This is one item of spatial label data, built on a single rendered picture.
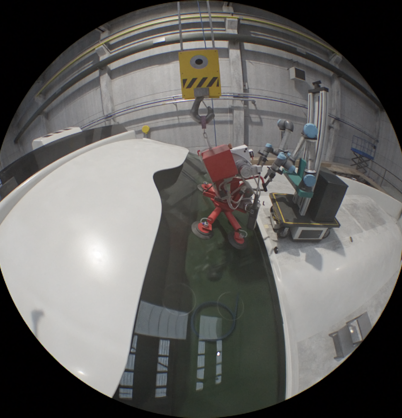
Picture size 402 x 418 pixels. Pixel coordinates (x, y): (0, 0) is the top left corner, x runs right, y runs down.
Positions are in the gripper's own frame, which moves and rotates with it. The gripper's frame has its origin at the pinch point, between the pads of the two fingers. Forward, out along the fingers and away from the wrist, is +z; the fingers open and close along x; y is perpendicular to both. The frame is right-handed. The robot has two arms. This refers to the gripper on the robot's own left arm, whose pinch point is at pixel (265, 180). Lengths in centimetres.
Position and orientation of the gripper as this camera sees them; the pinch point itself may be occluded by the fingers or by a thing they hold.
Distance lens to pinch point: 146.3
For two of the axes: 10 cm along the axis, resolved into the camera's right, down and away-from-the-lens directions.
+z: -2.8, 6.1, 7.4
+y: -9.1, -4.1, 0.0
